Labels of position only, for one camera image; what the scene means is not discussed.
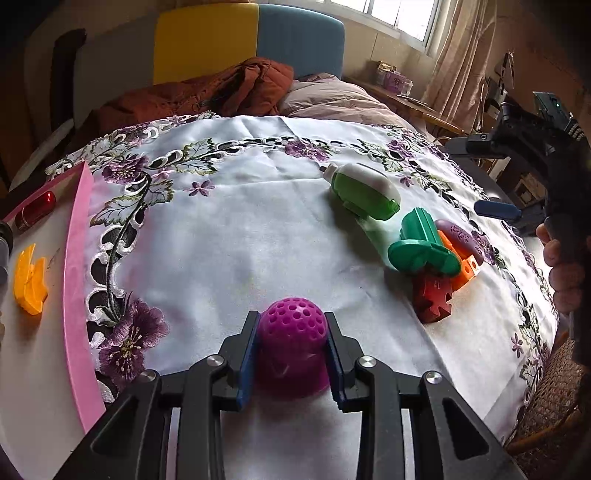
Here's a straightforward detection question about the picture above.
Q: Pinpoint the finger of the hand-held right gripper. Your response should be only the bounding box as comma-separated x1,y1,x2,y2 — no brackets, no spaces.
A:
445,133,511,160
475,199,548,236

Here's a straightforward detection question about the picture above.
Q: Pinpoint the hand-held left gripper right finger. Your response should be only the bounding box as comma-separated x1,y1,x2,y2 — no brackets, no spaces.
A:
323,311,527,480

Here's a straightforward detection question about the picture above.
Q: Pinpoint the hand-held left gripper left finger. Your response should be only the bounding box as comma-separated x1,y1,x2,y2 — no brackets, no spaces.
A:
53,310,262,480

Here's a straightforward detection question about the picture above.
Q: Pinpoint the purple patterned bottle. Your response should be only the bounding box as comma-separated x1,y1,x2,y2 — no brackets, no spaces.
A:
434,219,485,268

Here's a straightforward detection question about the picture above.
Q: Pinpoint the magenta perforated dome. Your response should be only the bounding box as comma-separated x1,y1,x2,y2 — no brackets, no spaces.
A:
255,296,331,398

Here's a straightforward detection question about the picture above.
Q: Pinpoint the orange plastic block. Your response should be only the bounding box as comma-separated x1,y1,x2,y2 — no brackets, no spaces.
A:
436,231,481,292

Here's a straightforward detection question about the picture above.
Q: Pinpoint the green plastic spool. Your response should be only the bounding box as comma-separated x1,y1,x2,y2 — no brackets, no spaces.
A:
387,208,462,278

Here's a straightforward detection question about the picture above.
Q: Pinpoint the red puzzle piece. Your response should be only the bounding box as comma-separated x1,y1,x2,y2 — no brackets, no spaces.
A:
412,272,455,324

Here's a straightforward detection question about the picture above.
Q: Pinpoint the green and white bottle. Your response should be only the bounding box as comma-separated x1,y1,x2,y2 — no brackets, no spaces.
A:
321,162,402,252

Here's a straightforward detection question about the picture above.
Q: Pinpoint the pink cardboard box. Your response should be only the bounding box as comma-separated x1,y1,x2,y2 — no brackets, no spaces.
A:
0,161,108,467

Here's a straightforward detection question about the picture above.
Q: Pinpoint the yellow ribbed plastic piece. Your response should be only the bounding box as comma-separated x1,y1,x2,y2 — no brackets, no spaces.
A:
13,243,49,316

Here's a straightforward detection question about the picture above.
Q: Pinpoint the dark red metallic tube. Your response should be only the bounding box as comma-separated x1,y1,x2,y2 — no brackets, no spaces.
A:
14,191,57,232

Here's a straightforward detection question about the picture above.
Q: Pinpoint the person's right hand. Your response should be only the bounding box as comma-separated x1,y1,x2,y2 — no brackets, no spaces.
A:
536,222,591,317

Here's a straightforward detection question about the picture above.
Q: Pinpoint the wooden side bench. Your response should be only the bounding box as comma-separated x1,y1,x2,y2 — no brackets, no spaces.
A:
346,76,467,139

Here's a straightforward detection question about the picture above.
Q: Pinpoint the beige curtain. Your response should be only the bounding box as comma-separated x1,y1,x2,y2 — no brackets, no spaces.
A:
422,0,492,134

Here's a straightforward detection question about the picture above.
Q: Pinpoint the purple box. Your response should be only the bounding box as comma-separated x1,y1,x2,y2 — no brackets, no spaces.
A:
374,61,414,95

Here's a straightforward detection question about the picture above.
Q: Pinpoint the white floral embroidered tablecloth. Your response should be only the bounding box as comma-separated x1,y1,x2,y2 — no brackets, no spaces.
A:
44,112,561,480

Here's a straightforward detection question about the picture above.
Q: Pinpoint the pale pink duvet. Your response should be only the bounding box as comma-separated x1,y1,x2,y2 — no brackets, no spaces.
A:
279,74,437,144

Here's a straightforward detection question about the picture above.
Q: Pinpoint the window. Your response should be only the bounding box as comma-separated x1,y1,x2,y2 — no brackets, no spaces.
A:
318,0,451,58

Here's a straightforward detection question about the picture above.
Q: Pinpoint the wicker chair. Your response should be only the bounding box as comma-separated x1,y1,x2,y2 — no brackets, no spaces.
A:
503,323,591,467

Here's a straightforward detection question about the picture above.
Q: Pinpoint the rust brown quilted jacket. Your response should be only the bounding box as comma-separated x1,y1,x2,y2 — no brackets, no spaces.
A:
95,58,296,134

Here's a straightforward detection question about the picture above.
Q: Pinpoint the grey yellow blue headboard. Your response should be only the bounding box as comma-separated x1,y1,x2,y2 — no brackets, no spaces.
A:
74,2,347,125

